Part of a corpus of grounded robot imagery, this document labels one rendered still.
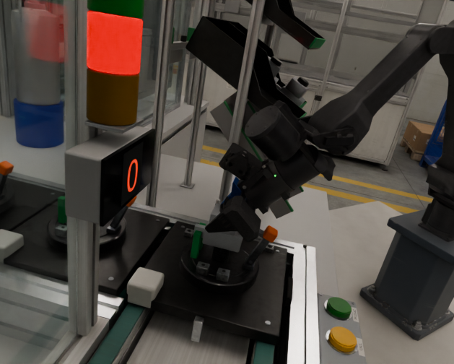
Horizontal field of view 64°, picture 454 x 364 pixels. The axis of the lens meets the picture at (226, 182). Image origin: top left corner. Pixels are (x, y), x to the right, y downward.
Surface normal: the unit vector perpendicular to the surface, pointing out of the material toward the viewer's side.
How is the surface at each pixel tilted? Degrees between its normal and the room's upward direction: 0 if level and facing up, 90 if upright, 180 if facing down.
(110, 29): 90
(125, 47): 90
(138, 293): 90
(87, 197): 90
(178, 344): 0
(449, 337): 0
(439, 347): 0
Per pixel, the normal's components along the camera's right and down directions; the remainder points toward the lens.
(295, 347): 0.16, -0.90
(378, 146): -0.22, 0.36
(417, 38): -0.65, -0.56
